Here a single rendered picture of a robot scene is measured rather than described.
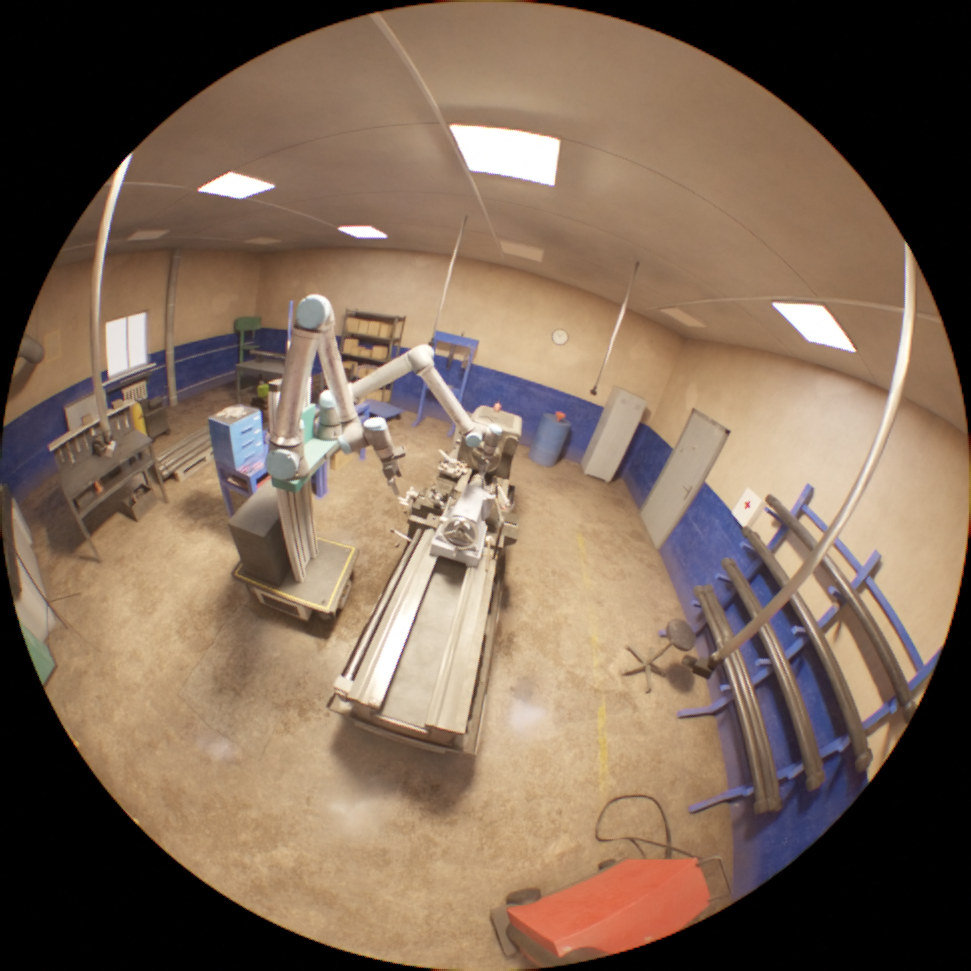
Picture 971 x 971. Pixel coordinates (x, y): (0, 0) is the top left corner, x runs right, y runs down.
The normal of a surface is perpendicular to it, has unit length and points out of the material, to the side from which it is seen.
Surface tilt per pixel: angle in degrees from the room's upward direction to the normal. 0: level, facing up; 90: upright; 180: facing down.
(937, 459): 90
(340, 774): 0
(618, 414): 90
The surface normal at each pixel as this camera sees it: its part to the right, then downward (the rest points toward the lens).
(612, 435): -0.14, 0.48
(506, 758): 0.26, -0.82
